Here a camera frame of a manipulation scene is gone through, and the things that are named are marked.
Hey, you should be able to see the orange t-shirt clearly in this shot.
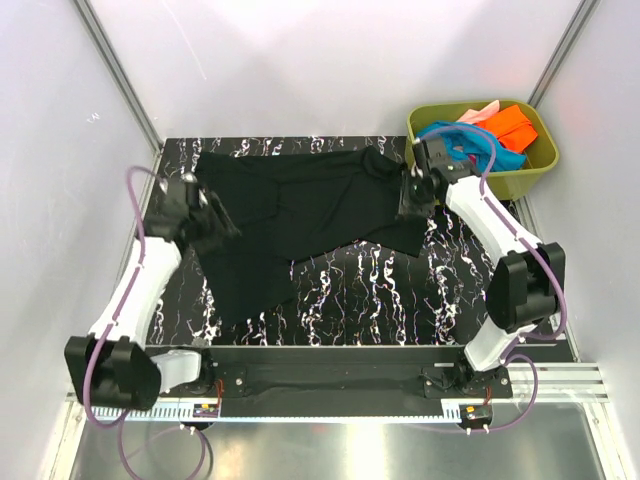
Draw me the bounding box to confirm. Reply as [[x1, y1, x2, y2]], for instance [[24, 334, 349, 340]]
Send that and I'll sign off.
[[479, 105, 538, 154]]

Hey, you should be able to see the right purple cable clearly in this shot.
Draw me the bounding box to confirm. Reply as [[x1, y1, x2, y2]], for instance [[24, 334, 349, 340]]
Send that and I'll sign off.
[[417, 125, 569, 431]]

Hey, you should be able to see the left aluminium frame post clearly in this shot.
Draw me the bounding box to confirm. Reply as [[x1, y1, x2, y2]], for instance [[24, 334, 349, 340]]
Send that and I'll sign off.
[[70, 0, 164, 155]]

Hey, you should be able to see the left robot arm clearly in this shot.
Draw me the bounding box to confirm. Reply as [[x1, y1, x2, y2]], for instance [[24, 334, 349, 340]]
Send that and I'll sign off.
[[64, 174, 239, 411]]

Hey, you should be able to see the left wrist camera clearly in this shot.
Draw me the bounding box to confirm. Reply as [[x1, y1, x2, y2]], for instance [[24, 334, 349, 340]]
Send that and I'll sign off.
[[160, 173, 200, 208]]

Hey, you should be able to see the aluminium frame post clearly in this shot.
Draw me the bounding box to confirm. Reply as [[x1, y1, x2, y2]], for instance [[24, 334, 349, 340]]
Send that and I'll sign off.
[[528, 0, 601, 108], [70, 0, 164, 155]]

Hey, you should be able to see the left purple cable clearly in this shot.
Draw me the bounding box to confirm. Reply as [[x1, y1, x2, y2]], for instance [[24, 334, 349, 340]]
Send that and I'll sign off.
[[82, 164, 211, 479]]

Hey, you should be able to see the black marbled table mat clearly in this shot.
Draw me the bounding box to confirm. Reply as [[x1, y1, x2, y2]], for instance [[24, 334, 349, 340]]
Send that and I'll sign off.
[[147, 136, 494, 347]]

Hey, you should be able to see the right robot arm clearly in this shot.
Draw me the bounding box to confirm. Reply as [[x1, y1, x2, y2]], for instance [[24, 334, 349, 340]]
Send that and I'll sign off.
[[398, 161, 568, 397]]

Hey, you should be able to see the pink t-shirt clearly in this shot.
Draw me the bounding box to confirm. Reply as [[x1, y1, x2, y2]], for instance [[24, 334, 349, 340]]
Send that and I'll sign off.
[[457, 100, 501, 124]]

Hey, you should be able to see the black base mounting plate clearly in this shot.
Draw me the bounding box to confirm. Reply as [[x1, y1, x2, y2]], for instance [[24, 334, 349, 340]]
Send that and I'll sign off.
[[170, 346, 512, 421]]

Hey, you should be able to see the olive green plastic bin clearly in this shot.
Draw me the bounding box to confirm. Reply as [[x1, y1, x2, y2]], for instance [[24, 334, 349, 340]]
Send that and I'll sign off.
[[406, 100, 559, 200]]

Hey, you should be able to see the purple cable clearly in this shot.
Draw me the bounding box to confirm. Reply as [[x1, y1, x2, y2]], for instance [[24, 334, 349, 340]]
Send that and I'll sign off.
[[82, 164, 211, 479], [417, 125, 569, 431]]

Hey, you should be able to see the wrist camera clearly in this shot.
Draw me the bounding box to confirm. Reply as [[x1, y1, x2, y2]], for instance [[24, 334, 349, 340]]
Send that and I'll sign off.
[[160, 173, 200, 208], [411, 135, 457, 176]]

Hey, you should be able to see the right aluminium frame post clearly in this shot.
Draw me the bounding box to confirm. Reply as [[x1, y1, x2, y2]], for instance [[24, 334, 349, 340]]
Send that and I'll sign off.
[[528, 0, 601, 108]]

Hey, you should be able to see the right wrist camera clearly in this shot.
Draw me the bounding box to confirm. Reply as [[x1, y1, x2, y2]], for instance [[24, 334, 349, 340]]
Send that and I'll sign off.
[[411, 135, 457, 176]]

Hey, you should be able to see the black t-shirt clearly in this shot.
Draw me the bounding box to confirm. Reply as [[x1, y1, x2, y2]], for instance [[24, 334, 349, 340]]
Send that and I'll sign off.
[[195, 147, 426, 328]]

